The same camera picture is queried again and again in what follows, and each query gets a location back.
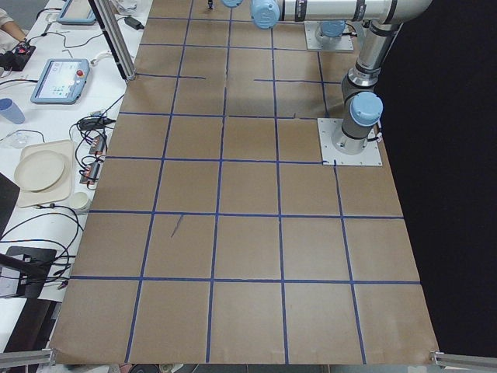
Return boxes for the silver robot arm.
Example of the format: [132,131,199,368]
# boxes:
[250,0,431,155]
[250,1,353,43]

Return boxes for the white paper cup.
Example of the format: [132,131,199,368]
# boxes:
[68,192,92,214]

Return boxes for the black power adapter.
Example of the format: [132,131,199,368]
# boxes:
[123,16,144,30]

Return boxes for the beige tray with plate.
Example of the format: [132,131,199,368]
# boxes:
[14,140,75,207]

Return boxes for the teach pendant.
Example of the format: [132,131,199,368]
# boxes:
[57,0,96,26]
[30,58,90,104]

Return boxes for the blue plastic cup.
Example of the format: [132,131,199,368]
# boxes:
[0,98,25,124]

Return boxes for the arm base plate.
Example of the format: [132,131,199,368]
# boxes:
[318,118,383,166]
[304,20,354,53]

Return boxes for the aluminium frame post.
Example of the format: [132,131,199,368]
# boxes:
[89,0,136,81]

